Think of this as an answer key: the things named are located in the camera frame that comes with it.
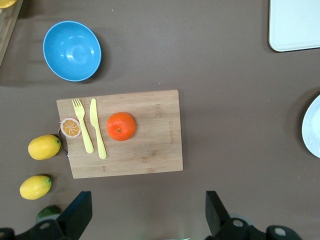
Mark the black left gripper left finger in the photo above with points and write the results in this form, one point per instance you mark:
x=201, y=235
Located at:
x=75, y=217

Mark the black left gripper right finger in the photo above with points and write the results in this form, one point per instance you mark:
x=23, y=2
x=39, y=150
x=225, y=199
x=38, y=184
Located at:
x=217, y=220

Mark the orange mandarin fruit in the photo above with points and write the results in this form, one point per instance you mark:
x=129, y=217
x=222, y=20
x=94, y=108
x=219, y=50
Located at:
x=121, y=126

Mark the white round plate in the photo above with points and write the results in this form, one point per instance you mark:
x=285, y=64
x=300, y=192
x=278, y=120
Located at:
x=313, y=127

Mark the green lime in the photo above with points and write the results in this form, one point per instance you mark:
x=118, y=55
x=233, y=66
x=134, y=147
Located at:
x=47, y=212

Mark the yellow lemon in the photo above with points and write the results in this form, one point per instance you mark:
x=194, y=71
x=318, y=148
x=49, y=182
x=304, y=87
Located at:
x=44, y=147
x=35, y=187

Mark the toy orange slice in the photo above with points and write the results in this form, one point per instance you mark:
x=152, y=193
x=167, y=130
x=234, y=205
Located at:
x=71, y=127

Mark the yellow plastic fork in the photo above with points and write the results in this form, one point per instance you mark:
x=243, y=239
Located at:
x=82, y=125

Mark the yellow plastic knife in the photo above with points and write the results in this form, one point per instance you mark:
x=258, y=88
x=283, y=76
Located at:
x=95, y=125

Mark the wooden cutting board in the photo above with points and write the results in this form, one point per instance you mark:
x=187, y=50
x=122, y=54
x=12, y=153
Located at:
x=152, y=142

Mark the blue bowl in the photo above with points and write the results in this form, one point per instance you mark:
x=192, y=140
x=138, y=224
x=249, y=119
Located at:
x=72, y=51

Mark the wooden mug rack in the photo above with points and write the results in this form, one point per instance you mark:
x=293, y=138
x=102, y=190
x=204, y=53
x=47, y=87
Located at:
x=6, y=30

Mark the cream bear print tray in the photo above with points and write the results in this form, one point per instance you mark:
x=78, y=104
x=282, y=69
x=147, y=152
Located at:
x=295, y=25

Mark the yellow mug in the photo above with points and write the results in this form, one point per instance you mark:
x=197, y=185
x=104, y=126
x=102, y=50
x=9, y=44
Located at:
x=6, y=3

